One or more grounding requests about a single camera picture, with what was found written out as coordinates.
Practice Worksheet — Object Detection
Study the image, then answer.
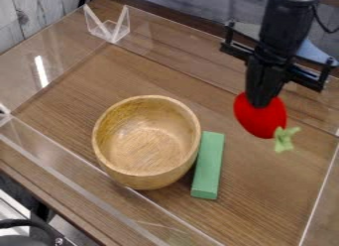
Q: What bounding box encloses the clear acrylic corner bracket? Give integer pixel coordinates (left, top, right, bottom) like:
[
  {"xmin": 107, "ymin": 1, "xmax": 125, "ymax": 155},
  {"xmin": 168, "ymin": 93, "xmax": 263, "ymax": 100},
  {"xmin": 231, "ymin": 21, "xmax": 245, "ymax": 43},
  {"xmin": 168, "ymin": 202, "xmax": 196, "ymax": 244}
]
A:
[{"xmin": 84, "ymin": 5, "xmax": 129, "ymax": 44}]

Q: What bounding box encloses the wooden bowl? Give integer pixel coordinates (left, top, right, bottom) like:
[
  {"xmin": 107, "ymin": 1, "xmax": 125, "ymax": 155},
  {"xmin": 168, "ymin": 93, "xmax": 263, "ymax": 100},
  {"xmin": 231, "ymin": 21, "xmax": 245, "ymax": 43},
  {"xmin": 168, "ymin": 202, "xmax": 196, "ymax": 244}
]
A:
[{"xmin": 91, "ymin": 95, "xmax": 201, "ymax": 190}]

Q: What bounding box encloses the green rectangular block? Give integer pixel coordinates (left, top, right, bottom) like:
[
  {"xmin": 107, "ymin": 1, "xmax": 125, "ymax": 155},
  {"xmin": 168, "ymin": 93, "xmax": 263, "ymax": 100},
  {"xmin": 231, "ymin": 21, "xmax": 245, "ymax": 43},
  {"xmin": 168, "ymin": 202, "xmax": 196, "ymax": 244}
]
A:
[{"xmin": 191, "ymin": 131, "xmax": 225, "ymax": 199}]

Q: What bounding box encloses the black clamp under table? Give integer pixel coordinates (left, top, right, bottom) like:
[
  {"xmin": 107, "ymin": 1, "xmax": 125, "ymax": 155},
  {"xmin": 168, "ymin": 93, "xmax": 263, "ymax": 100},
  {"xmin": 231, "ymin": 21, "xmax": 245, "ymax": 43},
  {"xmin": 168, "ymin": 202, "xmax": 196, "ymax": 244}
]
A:
[{"xmin": 0, "ymin": 215, "xmax": 79, "ymax": 246}]

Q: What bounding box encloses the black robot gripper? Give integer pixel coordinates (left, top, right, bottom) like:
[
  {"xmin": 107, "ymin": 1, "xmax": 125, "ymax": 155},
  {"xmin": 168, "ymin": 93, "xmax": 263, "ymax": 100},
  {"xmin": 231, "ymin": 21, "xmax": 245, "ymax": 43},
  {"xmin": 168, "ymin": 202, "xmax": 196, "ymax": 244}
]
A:
[{"xmin": 220, "ymin": 22, "xmax": 339, "ymax": 108}]

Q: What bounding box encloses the red plush strawberry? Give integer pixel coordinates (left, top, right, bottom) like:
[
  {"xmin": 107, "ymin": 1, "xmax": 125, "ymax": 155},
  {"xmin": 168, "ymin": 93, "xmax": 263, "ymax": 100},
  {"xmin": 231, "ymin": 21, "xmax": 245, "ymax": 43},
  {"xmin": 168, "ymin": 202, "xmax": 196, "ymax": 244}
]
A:
[{"xmin": 232, "ymin": 91, "xmax": 303, "ymax": 154}]

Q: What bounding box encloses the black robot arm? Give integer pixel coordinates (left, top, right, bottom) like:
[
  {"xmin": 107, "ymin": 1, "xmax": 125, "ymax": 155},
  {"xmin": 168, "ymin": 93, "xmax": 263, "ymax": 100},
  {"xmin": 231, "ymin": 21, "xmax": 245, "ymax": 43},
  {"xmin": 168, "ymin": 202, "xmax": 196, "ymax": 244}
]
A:
[{"xmin": 220, "ymin": 0, "xmax": 339, "ymax": 108}]

